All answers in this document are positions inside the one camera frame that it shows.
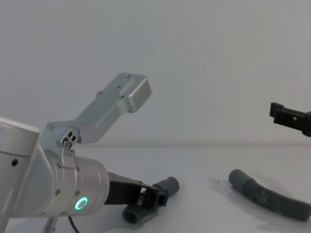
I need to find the thin dark cable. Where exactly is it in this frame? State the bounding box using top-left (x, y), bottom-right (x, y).
top-left (68, 216), bottom-right (79, 233)

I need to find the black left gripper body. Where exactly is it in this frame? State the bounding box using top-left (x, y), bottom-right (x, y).
top-left (104, 171), bottom-right (144, 206)

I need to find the white table cloth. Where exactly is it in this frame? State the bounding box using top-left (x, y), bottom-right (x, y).
top-left (0, 145), bottom-right (311, 233)

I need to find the short grey hose piece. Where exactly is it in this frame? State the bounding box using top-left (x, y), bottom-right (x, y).
top-left (122, 176), bottom-right (181, 224)

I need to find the long grey corrugated hose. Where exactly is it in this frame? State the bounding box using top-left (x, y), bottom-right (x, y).
top-left (228, 168), bottom-right (311, 222)

